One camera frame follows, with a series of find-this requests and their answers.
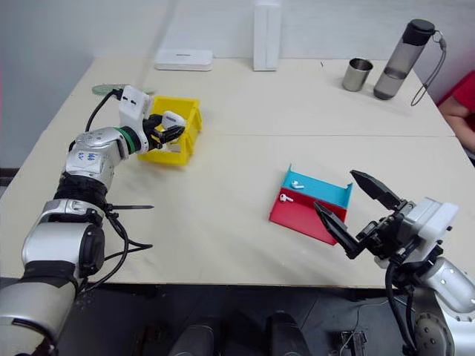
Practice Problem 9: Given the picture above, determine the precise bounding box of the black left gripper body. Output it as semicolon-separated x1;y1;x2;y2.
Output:
142;115;167;152

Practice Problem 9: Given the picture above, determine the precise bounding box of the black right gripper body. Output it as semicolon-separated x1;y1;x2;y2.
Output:
356;200;417;266

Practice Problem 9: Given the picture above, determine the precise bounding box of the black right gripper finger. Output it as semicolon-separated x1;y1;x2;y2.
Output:
312;200;364;261
350;169;402;211

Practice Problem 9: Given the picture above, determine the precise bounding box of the white earbud case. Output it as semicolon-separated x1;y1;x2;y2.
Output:
161;111;186;130

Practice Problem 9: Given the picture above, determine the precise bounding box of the yellow plastic bin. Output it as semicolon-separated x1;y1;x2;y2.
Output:
137;95;203;166

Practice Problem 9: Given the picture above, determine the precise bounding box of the flat white device box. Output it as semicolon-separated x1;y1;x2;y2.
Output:
154;47;214;73

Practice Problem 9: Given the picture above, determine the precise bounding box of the tall white carton box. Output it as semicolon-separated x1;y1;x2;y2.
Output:
253;0;281;73

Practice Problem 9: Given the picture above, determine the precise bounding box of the red and blue tray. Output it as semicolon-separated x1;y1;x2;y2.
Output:
268;162;356;246

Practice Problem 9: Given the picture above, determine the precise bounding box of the flat green sheathed knife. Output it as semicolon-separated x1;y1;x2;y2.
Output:
91;83;157;97

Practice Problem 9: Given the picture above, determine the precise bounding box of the small black floor device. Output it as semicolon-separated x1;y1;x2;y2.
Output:
340;330;369;356

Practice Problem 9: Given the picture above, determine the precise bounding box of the stainless steel cup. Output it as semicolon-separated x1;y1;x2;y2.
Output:
341;56;374;93

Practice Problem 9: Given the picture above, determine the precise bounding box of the dark rounded shape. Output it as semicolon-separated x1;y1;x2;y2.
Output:
264;311;312;356
168;323;217;356

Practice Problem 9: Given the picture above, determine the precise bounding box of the grey translucent water bottle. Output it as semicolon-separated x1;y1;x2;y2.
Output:
373;19;436;101

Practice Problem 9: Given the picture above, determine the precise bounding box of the red shirt sleeve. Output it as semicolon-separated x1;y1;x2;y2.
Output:
437;69;475;113

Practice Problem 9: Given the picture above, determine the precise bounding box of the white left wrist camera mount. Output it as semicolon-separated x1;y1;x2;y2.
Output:
118;85;152;132

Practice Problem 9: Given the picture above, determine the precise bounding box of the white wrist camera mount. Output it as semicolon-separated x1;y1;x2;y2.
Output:
118;85;152;132
402;197;459;263

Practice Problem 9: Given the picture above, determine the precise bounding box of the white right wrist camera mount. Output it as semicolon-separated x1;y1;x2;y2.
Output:
402;197;459;263

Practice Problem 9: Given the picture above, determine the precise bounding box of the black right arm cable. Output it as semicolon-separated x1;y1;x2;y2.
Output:
384;258;419;356

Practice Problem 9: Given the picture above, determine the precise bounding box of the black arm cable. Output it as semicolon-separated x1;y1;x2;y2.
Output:
76;89;155;294
384;258;419;356

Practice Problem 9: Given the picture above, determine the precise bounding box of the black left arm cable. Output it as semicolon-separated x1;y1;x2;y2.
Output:
76;89;155;294

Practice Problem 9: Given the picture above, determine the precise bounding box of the white floor cable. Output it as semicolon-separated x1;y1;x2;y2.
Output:
343;299;387;356

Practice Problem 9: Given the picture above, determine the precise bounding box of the grey bottle carry strap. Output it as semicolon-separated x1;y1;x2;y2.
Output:
410;30;448;108

